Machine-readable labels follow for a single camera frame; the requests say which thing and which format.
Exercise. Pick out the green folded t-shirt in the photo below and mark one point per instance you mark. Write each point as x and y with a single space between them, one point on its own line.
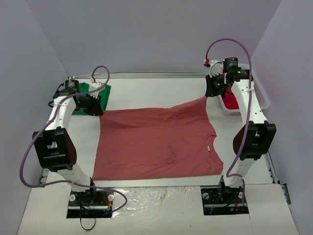
84 87

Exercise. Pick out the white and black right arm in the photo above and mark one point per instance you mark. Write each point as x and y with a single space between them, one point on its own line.
256 135

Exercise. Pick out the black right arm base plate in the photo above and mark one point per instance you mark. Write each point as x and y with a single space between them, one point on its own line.
217 200

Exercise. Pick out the magenta crumpled t-shirt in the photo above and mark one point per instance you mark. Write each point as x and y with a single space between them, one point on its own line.
230 100

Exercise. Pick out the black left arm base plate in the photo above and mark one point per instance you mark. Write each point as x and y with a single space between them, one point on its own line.
84 205

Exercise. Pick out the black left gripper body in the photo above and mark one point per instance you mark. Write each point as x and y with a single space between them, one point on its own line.
90 104

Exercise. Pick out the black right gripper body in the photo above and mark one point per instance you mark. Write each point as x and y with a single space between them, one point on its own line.
211 86

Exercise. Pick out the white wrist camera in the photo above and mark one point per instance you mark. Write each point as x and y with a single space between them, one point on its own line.
215 67
95 88

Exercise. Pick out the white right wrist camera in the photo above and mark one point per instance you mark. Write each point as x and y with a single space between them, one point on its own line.
215 67

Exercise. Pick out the salmon pink t-shirt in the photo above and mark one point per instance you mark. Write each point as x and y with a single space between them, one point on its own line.
155 143

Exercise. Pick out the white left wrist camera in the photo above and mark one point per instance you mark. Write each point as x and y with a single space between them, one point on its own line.
95 88

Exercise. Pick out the white plastic basket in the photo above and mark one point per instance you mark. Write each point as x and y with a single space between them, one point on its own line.
260 94

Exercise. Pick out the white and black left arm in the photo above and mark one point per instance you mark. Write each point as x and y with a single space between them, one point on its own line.
54 147

